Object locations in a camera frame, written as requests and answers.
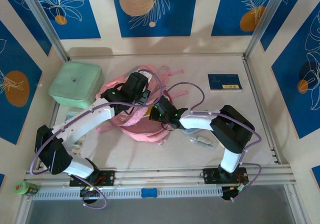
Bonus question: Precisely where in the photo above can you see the aluminium frame post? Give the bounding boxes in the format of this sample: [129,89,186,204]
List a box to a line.
[243,0,291,60]
[18,0,71,61]

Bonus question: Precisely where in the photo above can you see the aluminium side rail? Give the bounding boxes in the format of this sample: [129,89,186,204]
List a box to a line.
[49,103,61,131]
[242,55,280,165]

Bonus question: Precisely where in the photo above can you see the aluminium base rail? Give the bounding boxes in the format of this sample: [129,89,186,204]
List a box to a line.
[24,164,297,185]

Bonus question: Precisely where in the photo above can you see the pink student backpack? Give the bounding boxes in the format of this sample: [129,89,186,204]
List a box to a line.
[96,64,190,147]

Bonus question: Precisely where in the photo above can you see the grey slotted cable duct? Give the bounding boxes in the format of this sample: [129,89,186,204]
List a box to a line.
[32,186,223,201]

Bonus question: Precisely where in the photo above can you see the blue clip on duct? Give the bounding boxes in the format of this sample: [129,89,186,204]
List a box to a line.
[140,188,158,199]

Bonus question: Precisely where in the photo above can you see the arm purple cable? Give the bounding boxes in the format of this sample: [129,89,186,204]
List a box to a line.
[29,68,163,210]
[163,82,263,202]

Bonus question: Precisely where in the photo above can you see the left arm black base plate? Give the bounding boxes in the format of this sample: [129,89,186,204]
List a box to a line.
[69,169,116,187]

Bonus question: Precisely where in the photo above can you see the mint green zip case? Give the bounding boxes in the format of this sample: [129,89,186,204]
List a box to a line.
[47,60,105,110]

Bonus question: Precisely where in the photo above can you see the green masking tape roll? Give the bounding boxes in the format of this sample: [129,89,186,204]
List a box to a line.
[12,180,28,195]

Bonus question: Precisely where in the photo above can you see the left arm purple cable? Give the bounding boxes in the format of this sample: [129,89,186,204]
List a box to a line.
[29,68,163,210]

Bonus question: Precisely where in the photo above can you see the light blue pencil case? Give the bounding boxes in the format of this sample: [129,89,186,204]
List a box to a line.
[182,128,201,136]

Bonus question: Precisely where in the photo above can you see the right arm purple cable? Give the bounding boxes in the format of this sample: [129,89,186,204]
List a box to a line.
[163,82,263,202]

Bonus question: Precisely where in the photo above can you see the clear plastic stationery bag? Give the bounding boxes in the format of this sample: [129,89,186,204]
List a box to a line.
[189,133,218,150]

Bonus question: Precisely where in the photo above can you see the dark blue notebook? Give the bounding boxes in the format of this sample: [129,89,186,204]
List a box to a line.
[207,73,244,94]

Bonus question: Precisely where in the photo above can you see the blue white tissue packet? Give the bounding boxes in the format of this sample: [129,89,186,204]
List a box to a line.
[65,108,83,121]

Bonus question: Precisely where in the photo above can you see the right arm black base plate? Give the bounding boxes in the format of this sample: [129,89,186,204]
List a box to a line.
[202,168,248,185]

